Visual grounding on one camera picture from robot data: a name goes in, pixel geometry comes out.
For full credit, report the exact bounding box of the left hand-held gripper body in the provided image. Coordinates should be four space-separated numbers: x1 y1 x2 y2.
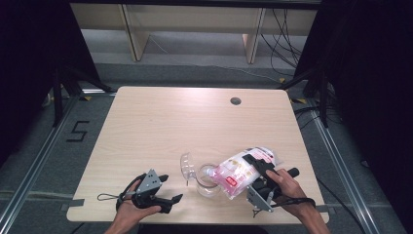
131 168 164 212

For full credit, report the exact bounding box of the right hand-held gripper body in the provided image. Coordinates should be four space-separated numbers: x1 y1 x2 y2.
245 167 300 213

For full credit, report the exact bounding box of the clear plastic jar lid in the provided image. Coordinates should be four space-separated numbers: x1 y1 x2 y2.
179 151 198 180

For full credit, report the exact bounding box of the clear pink printed refill bag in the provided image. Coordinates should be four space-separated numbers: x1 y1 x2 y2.
208 146 283 200

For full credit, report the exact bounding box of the clear jar with beige collar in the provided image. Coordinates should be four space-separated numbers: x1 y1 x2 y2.
185 162 222 198

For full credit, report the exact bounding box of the person's right hand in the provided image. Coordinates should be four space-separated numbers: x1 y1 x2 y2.
266 168 316 219

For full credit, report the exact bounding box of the person's left hand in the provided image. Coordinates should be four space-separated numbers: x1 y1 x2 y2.
111 198 163 228

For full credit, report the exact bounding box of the grey tape strip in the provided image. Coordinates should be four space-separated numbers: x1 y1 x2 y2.
315 204 336 215
59 198 86 213

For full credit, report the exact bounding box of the black metal stand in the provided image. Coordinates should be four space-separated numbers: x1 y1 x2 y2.
278 66 329 129
51 63 115 129

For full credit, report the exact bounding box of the black curtain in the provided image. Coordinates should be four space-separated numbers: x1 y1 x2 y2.
0 0 100 167
293 0 413 230

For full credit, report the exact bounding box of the light wooden shelf unit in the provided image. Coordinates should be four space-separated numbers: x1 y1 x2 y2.
69 2 319 64

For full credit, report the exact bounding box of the black left wrist strap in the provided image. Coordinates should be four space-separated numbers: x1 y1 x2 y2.
96 173 148 211

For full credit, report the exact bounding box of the black wrist strap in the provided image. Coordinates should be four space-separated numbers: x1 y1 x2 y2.
96 173 148 211
274 196 317 210

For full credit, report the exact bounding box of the black right wrist strap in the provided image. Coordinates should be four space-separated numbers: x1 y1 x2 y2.
274 196 317 210

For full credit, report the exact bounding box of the black floor cable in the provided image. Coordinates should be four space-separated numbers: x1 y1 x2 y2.
317 177 368 234

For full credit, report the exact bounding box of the aluminium floor rail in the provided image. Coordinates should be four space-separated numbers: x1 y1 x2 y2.
307 106 382 234
0 94 83 230

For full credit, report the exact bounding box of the bundle of black cables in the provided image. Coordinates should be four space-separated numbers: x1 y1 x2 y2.
260 9 304 78

